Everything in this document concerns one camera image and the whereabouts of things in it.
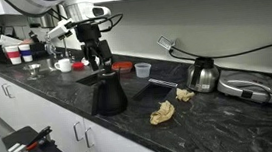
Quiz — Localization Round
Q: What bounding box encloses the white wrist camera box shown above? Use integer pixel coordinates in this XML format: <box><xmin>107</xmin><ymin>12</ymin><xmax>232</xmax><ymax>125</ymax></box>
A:
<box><xmin>45</xmin><ymin>18</ymin><xmax>73</xmax><ymax>43</ymax></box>

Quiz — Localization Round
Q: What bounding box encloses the black gooseneck kettle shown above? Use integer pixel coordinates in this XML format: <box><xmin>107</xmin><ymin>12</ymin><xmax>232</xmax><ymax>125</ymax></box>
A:
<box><xmin>91</xmin><ymin>72</ymin><xmax>128</xmax><ymax>116</ymax></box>

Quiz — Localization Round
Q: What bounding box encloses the brown paper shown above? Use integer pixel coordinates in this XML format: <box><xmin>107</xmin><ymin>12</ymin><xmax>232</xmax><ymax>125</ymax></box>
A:
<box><xmin>176</xmin><ymin>88</ymin><xmax>195</xmax><ymax>102</ymax></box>
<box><xmin>150</xmin><ymin>100</ymin><xmax>175</xmax><ymax>125</ymax></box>

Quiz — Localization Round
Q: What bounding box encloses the red lid container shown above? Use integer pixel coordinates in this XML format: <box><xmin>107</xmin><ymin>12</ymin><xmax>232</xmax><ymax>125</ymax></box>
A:
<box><xmin>112</xmin><ymin>61</ymin><xmax>133</xmax><ymax>73</ymax></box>

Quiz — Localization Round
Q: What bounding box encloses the steel thermal carafe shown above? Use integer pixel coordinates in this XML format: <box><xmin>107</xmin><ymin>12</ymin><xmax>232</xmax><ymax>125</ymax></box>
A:
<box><xmin>186</xmin><ymin>57</ymin><xmax>220</xmax><ymax>93</ymax></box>

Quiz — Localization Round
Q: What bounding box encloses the orange handled clamp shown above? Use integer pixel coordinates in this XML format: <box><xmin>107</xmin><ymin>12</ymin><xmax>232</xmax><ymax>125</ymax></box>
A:
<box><xmin>14</xmin><ymin>126</ymin><xmax>53</xmax><ymax>152</ymax></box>

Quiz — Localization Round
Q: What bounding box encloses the steel funnel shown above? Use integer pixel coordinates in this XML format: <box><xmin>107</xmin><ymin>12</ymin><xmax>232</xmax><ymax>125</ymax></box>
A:
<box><xmin>24</xmin><ymin>63</ymin><xmax>43</xmax><ymax>80</ymax></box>

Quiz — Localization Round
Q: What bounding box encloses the white mug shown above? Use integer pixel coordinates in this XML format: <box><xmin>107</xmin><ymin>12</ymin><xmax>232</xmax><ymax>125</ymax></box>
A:
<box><xmin>55</xmin><ymin>58</ymin><xmax>72</xmax><ymax>73</ymax></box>

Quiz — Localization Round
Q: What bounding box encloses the clear plastic cup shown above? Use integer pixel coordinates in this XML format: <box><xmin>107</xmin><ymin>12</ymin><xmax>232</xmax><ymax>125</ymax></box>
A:
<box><xmin>134</xmin><ymin>62</ymin><xmax>151</xmax><ymax>78</ymax></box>

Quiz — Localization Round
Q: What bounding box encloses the black power cable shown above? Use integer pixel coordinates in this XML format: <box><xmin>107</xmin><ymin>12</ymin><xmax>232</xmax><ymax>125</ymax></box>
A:
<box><xmin>167</xmin><ymin>38</ymin><xmax>272</xmax><ymax>65</ymax></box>

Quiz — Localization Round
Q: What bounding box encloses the blue striped paper cup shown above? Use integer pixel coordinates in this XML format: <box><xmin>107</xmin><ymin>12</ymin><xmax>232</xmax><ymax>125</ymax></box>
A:
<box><xmin>19</xmin><ymin>44</ymin><xmax>33</xmax><ymax>62</ymax></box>

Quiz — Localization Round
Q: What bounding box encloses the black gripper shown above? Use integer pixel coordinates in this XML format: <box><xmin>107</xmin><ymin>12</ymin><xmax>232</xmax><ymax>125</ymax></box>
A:
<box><xmin>75</xmin><ymin>23</ymin><xmax>113</xmax><ymax>73</ymax></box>

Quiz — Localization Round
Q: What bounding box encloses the red striped paper cup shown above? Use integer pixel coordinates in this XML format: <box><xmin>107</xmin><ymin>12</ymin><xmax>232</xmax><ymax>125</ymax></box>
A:
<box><xmin>5</xmin><ymin>45</ymin><xmax>22</xmax><ymax>65</ymax></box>

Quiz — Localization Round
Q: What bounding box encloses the small red lid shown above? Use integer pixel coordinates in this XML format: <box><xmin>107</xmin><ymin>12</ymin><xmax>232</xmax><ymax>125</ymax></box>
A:
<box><xmin>72</xmin><ymin>62</ymin><xmax>85</xmax><ymax>71</ymax></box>

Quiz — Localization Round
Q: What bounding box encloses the silver sandwich press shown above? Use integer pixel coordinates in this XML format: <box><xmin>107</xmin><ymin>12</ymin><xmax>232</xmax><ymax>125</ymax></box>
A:
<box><xmin>217</xmin><ymin>70</ymin><xmax>272</xmax><ymax>103</ymax></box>

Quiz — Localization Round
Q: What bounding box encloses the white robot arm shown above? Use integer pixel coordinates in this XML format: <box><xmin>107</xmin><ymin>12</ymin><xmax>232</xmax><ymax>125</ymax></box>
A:
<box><xmin>5</xmin><ymin>0</ymin><xmax>112</xmax><ymax>74</ymax></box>

